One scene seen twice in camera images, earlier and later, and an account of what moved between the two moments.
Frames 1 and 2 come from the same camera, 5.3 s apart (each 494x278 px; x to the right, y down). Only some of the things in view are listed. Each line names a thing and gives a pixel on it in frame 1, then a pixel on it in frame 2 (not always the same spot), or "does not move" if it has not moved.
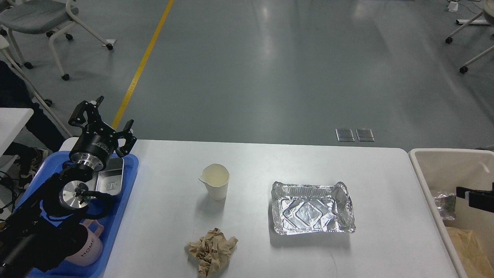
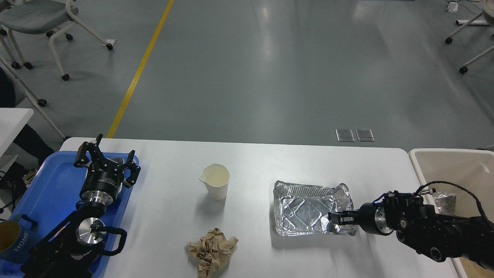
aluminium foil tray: x=303 y=209 does not move
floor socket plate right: x=365 y=135 does not move
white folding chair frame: x=4 y=46 → x=38 y=102
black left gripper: x=97 y=141 → x=104 y=180
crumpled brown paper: x=213 y=252 does not move
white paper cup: x=216 y=177 does not move
